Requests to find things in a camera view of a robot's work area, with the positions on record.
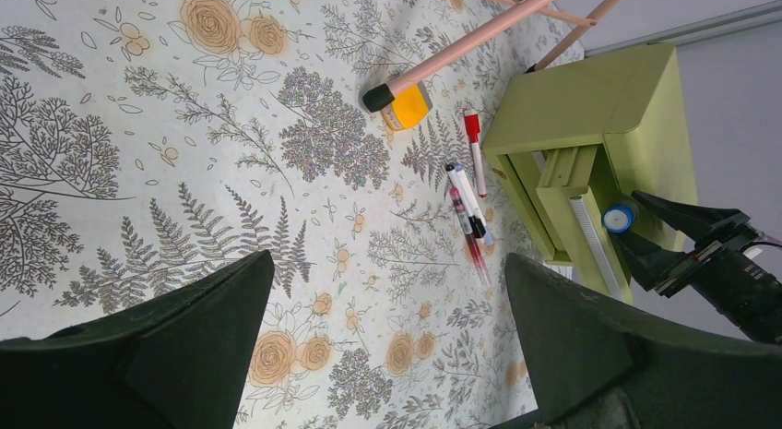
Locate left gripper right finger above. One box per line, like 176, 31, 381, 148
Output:
504, 254, 781, 428

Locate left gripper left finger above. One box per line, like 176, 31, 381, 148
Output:
1, 251, 275, 428

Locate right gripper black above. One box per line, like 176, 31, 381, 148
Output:
613, 190, 781, 344

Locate blue grey toy piece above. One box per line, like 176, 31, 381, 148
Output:
602, 198, 639, 234

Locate yellow-green drawer cabinet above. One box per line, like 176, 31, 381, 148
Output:
482, 43, 698, 303

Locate blue capped marker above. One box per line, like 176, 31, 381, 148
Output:
444, 163, 494, 246

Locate red transparent pen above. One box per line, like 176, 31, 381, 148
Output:
448, 186, 493, 288

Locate black capped marker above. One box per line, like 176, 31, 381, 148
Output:
449, 186, 486, 239

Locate floral table mat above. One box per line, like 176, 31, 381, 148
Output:
1, 0, 569, 428

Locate yellow toy block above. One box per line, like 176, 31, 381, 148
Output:
381, 82, 432, 131

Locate pink music stand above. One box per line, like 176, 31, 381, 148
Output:
361, 0, 622, 113

